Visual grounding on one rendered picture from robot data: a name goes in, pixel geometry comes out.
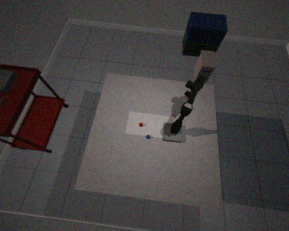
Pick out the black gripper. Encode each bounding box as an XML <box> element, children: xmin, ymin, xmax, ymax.
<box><xmin>184</xmin><ymin>86</ymin><xmax>193</xmax><ymax>98</ymax></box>

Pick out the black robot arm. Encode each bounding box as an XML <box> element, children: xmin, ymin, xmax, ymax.
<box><xmin>171</xmin><ymin>76</ymin><xmax>205</xmax><ymax>134</ymax></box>

